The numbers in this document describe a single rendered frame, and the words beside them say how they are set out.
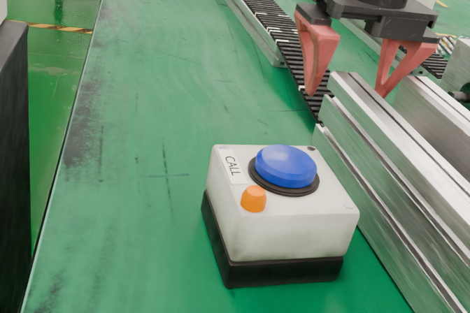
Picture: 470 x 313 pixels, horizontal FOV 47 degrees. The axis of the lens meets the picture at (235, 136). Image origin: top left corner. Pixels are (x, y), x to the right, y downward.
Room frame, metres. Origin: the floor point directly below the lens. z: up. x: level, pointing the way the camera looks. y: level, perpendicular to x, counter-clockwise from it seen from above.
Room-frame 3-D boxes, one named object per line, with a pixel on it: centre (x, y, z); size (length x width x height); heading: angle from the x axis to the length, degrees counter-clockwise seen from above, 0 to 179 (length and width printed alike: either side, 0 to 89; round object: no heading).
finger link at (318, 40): (0.49, -0.08, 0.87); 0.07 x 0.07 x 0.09; 20
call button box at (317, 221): (0.30, -0.04, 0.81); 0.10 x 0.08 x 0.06; 110
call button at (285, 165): (0.30, -0.04, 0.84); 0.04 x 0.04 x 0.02
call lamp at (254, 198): (0.26, -0.02, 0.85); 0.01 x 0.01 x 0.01
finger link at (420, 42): (0.51, -0.12, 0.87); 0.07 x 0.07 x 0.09; 20
